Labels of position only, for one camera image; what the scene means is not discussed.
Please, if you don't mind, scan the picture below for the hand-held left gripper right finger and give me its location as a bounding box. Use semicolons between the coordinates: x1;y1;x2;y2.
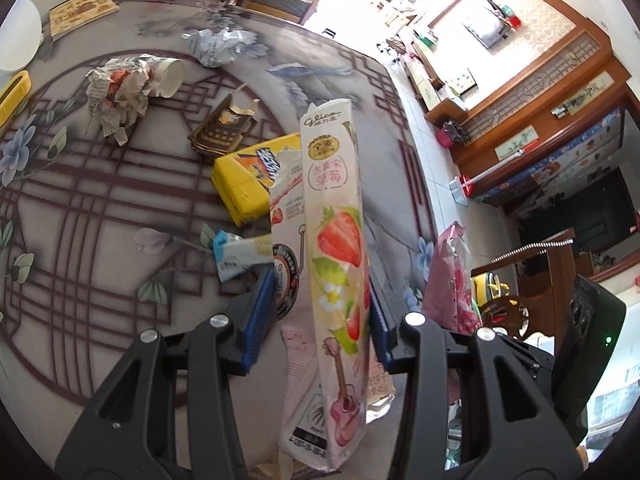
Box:
367;277;586;480

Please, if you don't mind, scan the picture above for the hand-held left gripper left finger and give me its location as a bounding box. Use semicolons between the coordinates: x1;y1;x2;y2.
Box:
54;266;278;480

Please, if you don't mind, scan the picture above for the pink plastic bag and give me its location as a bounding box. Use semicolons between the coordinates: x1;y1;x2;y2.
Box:
421;222;482;337

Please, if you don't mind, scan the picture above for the pink strawberry biscuit box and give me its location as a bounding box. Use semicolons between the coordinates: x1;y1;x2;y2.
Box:
269;100;397;472

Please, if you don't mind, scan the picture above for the yellow snack box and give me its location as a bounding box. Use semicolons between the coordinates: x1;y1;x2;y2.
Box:
211;132;306;227

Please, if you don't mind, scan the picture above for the newspaper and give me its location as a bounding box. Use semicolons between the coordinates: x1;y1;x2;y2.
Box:
85;54;156;147

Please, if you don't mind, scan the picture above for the white blue wrapper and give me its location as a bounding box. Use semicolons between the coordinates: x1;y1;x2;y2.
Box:
181;27;258;68

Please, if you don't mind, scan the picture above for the light blue wrapper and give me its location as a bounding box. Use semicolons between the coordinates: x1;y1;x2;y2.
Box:
212;230;275;283

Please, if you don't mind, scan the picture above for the carved wooden chair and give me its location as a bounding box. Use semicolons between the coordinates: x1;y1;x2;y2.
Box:
470;230;581;356

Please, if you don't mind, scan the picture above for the yellow toy car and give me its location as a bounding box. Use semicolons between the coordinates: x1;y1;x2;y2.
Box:
472;272;521;311

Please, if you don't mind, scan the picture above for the dark brown wrapper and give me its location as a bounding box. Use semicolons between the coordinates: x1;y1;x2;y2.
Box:
187;85;261;163

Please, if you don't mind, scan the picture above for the blue printed curtain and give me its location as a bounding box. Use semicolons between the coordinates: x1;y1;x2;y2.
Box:
477;110;623;211

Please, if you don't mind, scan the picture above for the red waste bin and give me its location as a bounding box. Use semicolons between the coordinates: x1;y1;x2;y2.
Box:
435;120;471;150

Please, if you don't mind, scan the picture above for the white wooden television cabinet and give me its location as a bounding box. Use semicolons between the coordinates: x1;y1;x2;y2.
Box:
395;25;471;121

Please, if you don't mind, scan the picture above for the white paper cup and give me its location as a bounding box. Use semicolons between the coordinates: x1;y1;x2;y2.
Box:
150;57;186;100

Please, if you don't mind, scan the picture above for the colourful framed picture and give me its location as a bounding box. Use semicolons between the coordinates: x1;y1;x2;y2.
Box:
447;67;477;96

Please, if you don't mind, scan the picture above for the wooden sofa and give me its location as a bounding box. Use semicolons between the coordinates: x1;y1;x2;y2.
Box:
250;0;323;26

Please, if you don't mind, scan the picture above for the yellow plastic holder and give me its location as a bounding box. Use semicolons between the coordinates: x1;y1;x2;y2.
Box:
0;70;32;126

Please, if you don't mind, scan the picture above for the yellow picture book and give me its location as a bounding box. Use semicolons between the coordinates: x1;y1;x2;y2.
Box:
48;0;121;41

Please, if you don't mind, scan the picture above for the white desk lamp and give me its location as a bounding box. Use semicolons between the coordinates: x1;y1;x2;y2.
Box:
0;0;43;73

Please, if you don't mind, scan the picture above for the white mop with red handle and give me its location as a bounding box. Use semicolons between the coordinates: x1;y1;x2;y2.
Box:
448;149;531;204

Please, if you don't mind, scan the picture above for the wall television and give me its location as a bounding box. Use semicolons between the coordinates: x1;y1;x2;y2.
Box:
462;12;511;50

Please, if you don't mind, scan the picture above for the wall shelf with items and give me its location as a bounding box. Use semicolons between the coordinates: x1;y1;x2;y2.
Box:
482;0;523;28

